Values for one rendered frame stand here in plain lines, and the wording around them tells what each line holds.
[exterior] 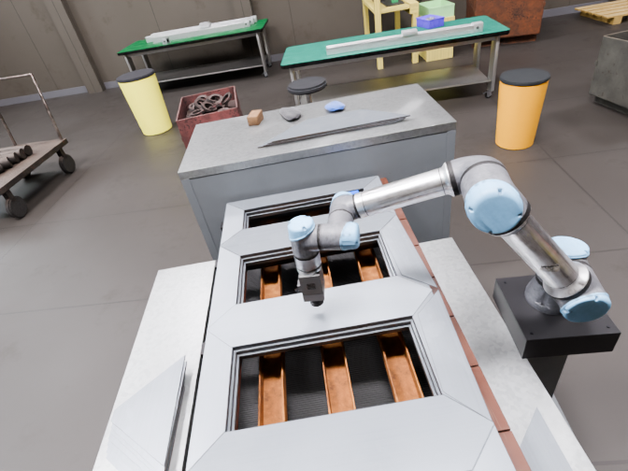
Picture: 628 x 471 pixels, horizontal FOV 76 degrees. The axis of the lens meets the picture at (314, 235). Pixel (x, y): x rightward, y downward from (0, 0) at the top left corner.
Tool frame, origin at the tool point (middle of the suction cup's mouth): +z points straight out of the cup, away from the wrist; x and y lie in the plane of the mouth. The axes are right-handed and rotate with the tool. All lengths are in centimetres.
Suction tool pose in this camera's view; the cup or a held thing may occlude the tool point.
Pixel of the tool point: (317, 301)
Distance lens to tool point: 129.2
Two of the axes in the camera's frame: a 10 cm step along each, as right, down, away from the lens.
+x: 9.9, -1.0, -1.2
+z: 1.5, 7.8, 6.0
